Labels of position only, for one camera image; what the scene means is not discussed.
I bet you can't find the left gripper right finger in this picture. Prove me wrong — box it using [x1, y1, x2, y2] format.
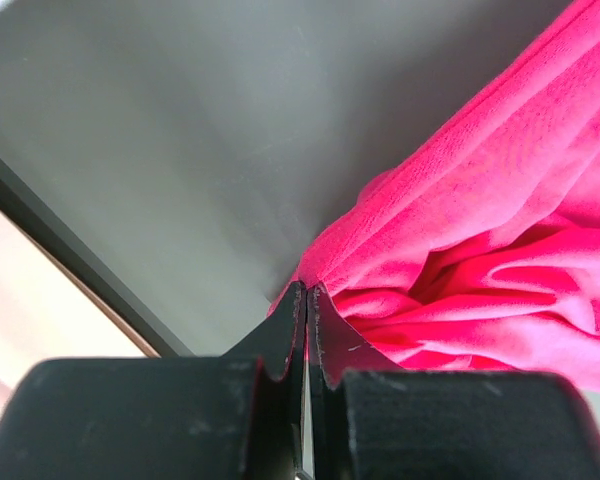
[307, 286, 600, 479]

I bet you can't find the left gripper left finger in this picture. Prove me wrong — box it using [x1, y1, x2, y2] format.
[0, 282, 307, 479]

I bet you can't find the pink t shirt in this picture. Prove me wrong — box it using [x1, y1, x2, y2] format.
[294, 1, 600, 392]

